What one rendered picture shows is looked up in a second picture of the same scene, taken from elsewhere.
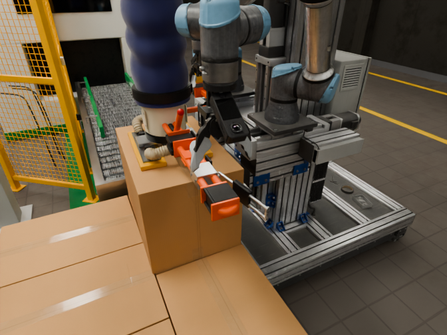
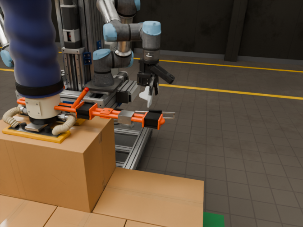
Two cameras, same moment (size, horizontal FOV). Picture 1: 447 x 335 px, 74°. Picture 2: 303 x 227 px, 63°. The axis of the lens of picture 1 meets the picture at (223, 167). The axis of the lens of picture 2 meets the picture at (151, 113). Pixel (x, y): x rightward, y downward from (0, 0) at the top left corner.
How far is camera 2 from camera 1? 0.86 m
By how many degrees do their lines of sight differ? 46
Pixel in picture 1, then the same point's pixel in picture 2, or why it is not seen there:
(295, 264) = not seen: hidden behind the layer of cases
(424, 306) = (181, 156)
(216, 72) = (157, 54)
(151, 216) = (88, 166)
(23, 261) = not seen: outside the picture
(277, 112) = (105, 79)
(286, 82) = (107, 60)
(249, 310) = (154, 187)
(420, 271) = (169, 144)
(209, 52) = (154, 46)
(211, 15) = (156, 30)
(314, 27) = not seen: hidden behind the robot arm
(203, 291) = (126, 197)
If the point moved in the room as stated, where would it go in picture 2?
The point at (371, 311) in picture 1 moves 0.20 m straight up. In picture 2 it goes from (168, 172) to (169, 156)
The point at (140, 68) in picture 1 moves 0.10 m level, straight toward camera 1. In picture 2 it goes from (36, 69) to (53, 72)
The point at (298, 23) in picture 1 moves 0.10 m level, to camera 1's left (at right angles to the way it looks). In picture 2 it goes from (90, 25) to (78, 27)
